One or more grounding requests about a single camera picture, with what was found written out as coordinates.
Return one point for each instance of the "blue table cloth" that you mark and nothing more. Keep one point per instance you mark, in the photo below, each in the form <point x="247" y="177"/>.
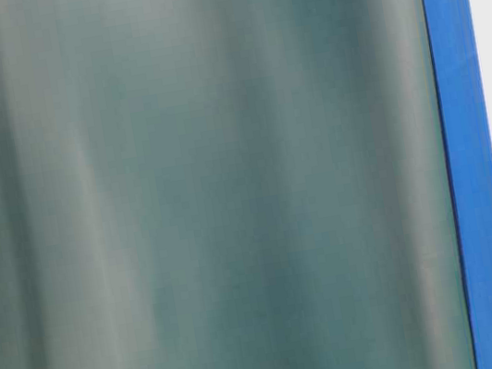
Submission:
<point x="468" y="151"/>

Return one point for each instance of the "grey-green backdrop curtain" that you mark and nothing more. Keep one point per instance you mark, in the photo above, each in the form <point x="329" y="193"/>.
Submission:
<point x="224" y="184"/>

